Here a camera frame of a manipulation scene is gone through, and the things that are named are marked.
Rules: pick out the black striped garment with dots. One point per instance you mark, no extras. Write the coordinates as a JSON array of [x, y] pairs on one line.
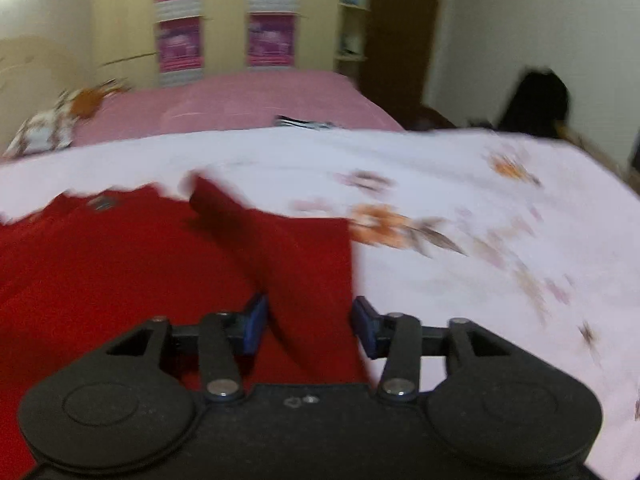
[[305, 122]]

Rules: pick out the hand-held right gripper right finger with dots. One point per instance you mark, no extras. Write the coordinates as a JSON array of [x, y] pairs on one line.
[[365, 326]]

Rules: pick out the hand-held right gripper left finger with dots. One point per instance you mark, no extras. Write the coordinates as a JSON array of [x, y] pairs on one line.
[[255, 324]]

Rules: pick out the white floral bed blanket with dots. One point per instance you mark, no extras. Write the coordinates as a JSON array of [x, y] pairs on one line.
[[475, 310]]

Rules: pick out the red embroidered sweater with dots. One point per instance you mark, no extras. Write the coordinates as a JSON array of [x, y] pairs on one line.
[[100, 260]]

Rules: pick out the cream wardrobe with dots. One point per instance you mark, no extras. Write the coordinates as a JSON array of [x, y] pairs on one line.
[[225, 20]]

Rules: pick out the white plaid pillow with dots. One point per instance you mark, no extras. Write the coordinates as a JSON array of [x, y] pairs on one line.
[[40, 132]]

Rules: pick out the cream wooden headboard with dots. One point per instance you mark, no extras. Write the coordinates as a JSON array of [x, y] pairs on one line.
[[30, 70]]

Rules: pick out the orange striped pillow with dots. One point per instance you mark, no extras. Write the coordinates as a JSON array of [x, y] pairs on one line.
[[95, 97]]

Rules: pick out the brown wooden door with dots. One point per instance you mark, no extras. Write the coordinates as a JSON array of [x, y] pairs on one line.
[[400, 35]]

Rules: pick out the pink bed sheet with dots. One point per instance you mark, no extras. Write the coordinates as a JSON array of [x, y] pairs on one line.
[[240, 100]]

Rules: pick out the cream corner shelf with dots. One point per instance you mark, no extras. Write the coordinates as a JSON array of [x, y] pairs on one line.
[[354, 15]]

